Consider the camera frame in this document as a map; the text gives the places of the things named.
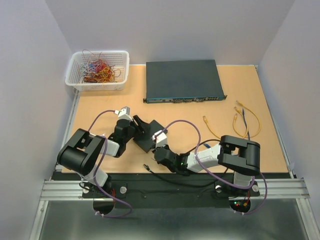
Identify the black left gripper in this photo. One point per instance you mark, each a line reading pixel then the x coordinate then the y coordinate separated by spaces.
pixel 137 119

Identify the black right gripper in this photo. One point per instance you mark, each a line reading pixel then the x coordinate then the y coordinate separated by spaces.
pixel 166 146

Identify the small black network switch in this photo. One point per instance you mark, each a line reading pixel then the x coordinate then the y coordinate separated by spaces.
pixel 144 140

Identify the black ethernet cable teal plug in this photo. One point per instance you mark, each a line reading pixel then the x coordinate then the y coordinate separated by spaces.
pixel 181 180

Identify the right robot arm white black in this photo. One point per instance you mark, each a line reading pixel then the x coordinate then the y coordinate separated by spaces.
pixel 237 154

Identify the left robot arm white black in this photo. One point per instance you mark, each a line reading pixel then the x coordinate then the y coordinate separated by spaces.
pixel 81 152

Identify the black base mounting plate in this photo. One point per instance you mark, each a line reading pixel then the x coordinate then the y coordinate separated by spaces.
pixel 145 191

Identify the white perforated plastic basket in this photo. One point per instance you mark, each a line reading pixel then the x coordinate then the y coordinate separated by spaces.
pixel 105 70

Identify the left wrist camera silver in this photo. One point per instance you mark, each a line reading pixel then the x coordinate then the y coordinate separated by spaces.
pixel 124 114

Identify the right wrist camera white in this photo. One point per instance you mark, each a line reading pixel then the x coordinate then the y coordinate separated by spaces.
pixel 160 139

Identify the large blue rack network switch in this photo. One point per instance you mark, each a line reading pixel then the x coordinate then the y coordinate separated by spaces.
pixel 183 81

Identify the yellow ethernet cable short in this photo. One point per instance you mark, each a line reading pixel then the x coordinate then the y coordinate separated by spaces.
pixel 239 124

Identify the yellow ethernet cable long loop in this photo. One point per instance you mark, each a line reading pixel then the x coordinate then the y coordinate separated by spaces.
pixel 255 129

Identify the aluminium rail frame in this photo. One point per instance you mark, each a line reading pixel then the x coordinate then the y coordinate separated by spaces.
pixel 64 214

